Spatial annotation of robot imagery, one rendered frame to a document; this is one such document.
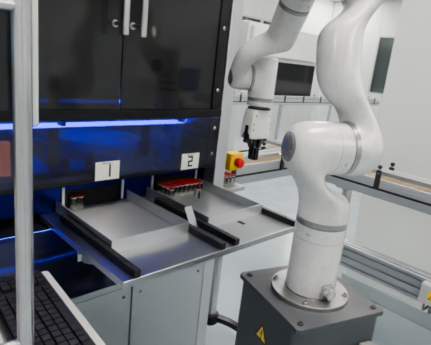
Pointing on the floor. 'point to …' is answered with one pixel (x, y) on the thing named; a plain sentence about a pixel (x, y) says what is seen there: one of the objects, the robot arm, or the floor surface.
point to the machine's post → (216, 175)
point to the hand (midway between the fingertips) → (253, 153)
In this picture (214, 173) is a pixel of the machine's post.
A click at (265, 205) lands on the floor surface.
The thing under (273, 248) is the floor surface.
